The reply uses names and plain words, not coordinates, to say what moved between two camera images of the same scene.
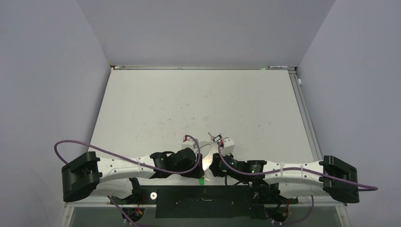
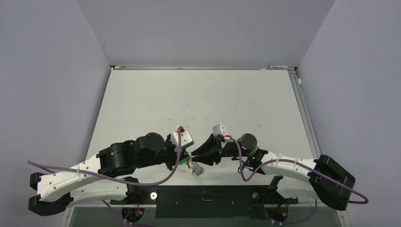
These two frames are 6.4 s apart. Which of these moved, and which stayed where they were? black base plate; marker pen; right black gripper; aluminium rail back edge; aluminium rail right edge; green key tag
Moved: right black gripper; green key tag
Stayed: aluminium rail back edge; marker pen; aluminium rail right edge; black base plate
